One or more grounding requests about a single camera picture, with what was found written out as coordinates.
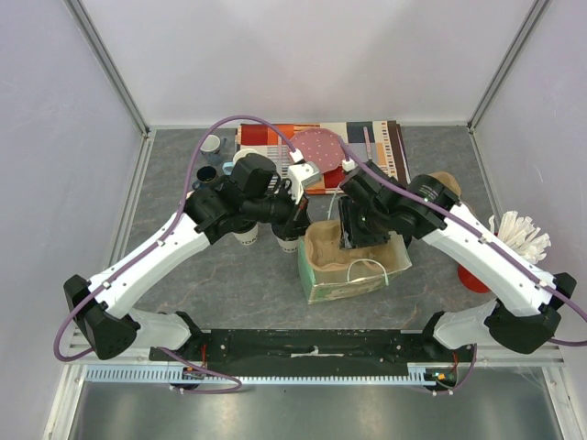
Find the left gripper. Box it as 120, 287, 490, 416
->
244, 181, 316, 242

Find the white paper cup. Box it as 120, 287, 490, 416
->
233, 223, 259, 246
275, 233, 300, 253

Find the cardboard cup carrier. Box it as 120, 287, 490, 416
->
304, 220, 412, 272
430, 171, 465, 208

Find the green paper gift bag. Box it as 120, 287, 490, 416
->
297, 236, 408, 304

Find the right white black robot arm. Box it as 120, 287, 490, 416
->
338, 161, 576, 361

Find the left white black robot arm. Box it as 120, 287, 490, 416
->
63, 152, 319, 360

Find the pink dotted plate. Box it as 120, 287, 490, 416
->
291, 127, 345, 174

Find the light blue mug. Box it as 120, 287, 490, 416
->
222, 148, 257, 175

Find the colourful patchwork placemat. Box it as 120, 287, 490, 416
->
235, 120, 410, 195

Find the dark blue mug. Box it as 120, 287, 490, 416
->
192, 165, 220, 191

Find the small grey cup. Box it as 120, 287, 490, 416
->
197, 135, 226, 166

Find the red straw holder cup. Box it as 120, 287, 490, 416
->
457, 265, 490, 293

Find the white wrapped straws bundle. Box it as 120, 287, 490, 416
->
488, 211, 551, 265

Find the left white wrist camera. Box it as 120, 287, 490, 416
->
287, 162, 322, 204

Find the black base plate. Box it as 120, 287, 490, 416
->
172, 329, 472, 367

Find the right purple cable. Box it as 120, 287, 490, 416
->
337, 137, 587, 398

